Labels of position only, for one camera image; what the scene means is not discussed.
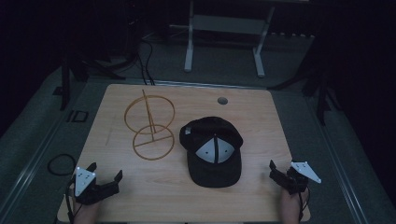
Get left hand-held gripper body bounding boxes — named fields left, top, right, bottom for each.
left=72, top=166, right=120, bottom=206

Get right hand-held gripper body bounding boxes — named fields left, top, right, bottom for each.
left=280, top=161, right=322, bottom=196

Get golden wire hat stand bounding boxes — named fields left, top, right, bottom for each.
left=123, top=89, right=177, bottom=161

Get black baseball cap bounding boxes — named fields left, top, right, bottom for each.
left=178, top=116, right=245, bottom=189

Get person's right hand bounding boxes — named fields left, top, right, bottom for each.
left=280, top=186, right=310, bottom=224

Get person's left hand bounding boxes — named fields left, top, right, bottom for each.
left=72, top=195, right=101, bottom=224

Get black tripod stand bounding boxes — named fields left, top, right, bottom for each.
left=267, top=55, right=344, bottom=127
left=51, top=46, right=127, bottom=112

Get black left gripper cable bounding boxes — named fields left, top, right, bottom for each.
left=64, top=177, right=78, bottom=224

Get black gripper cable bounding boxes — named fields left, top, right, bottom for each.
left=64, top=177, right=78, bottom=224
left=297, top=186, right=311, bottom=222

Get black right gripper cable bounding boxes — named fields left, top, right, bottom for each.
left=297, top=186, right=311, bottom=222

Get black looped floor cable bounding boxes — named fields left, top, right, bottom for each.
left=47, top=153, right=78, bottom=177

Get black rectangular floor bracket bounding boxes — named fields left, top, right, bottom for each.
left=66, top=109, right=90, bottom=123

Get black floor cables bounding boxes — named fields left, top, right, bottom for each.
left=136, top=36, right=157, bottom=86

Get white metal desk frame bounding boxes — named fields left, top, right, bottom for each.
left=169, top=0, right=312, bottom=78

